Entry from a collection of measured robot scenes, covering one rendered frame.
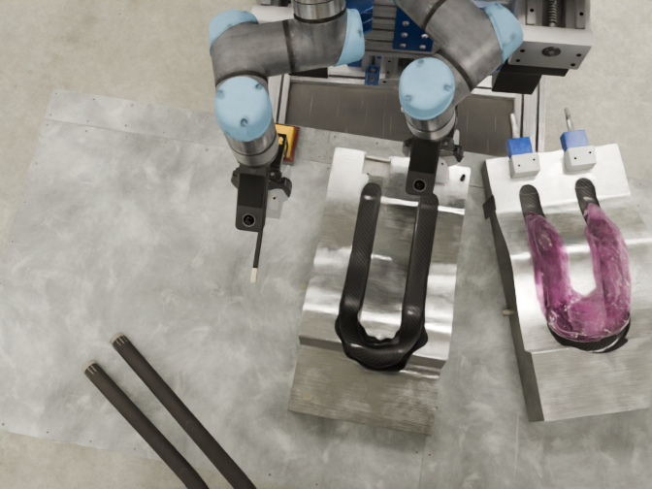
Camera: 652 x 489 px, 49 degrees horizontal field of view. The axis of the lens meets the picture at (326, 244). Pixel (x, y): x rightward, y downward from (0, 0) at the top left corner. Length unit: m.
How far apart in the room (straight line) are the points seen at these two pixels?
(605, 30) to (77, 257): 1.89
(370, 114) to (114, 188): 0.91
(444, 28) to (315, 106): 1.17
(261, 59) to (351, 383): 0.60
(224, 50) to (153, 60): 1.54
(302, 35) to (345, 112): 1.15
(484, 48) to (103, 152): 0.85
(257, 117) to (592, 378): 0.73
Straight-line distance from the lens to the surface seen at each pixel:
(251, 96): 0.98
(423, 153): 1.17
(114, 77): 2.59
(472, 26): 1.05
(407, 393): 1.32
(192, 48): 2.57
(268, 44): 1.04
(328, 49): 1.04
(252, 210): 1.15
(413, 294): 1.30
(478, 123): 2.19
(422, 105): 0.99
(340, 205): 1.35
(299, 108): 2.19
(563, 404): 1.32
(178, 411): 1.33
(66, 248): 1.53
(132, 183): 1.53
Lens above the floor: 2.17
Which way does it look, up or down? 75 degrees down
